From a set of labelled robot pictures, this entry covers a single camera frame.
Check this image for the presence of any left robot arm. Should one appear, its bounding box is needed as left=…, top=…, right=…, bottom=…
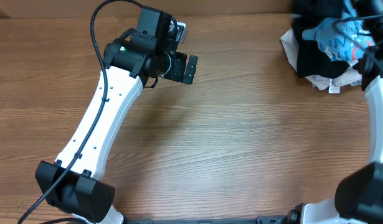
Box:
left=35, top=6, right=197, bottom=223

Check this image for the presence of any black folded garment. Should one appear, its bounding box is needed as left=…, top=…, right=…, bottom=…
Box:
left=291, top=17, right=353, bottom=78

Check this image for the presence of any black polo shirt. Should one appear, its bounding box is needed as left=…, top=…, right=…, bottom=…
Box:
left=291, top=0, right=344, bottom=18

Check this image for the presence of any light blue printed t-shirt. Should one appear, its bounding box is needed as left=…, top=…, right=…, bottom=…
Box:
left=302, top=18, right=375, bottom=62

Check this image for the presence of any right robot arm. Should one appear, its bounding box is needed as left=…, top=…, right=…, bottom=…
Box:
left=275, top=0, right=383, bottom=223

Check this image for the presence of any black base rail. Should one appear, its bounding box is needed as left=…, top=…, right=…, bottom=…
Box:
left=126, top=215, right=286, bottom=224

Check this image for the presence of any beige folded garment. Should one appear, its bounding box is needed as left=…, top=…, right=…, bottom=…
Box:
left=280, top=29, right=362, bottom=94

